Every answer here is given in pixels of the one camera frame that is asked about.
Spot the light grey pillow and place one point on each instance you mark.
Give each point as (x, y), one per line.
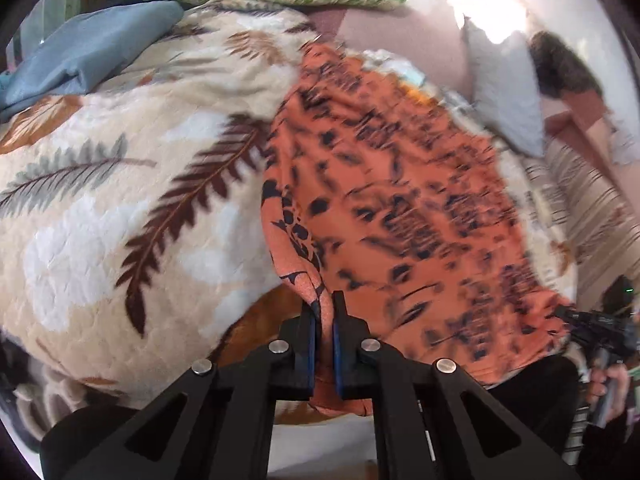
(506, 96)

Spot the white and teal small cloth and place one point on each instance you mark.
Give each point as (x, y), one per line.
(389, 63)

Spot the blue folded cloth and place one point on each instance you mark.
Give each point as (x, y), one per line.
(86, 50)

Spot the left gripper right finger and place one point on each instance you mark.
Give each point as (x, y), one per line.
(433, 421)

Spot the red brown bedding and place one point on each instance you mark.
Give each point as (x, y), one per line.
(578, 120)

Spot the person right hand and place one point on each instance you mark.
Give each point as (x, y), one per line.
(607, 393)

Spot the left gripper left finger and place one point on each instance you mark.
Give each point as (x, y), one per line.
(211, 423)

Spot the striped beige cushion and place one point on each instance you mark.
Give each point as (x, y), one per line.
(600, 230)

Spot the cream leaf pattern blanket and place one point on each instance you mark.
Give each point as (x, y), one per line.
(131, 233)

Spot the orange black floral blouse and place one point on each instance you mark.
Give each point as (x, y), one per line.
(372, 189)

